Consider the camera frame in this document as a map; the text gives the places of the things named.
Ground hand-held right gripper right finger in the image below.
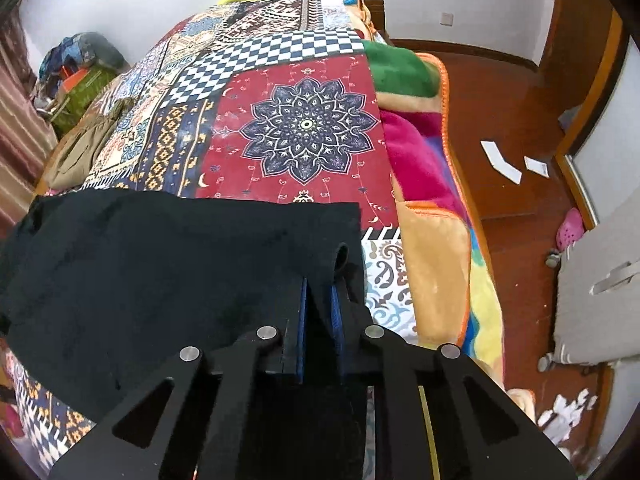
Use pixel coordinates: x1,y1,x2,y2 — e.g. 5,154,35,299
327,280,593,480

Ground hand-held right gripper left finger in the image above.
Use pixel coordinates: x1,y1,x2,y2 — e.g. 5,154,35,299
47,276,311,480

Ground black pants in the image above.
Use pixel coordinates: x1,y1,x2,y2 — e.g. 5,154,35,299
0,190,373,480

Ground khaki pants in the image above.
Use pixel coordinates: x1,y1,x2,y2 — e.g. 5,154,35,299
47,100,133,191

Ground colourful fleece blanket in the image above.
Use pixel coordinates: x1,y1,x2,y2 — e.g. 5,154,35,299
344,0,538,423

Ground patterned patchwork bedsheet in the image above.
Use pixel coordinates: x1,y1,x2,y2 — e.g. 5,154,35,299
0,0,420,476

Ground crumpled white paper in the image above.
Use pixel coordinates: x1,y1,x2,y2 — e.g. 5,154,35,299
537,387,598,443

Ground pink slipper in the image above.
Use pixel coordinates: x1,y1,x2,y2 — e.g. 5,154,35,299
556,207,586,252

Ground grey wheeled cabinet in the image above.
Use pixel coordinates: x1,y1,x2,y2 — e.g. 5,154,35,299
545,215,640,366

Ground wooden bed board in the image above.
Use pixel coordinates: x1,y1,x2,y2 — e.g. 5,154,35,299
362,0,393,43

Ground grey pillow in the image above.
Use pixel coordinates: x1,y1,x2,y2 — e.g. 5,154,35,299
90,35,132,73

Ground striped pink curtain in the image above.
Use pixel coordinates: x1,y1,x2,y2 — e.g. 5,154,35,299
0,7,58,231

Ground wooden wardrobe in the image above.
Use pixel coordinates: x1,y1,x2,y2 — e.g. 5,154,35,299
537,0,640,231

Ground pile of patterned clothes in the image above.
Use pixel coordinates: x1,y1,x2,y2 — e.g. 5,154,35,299
39,32,131,86

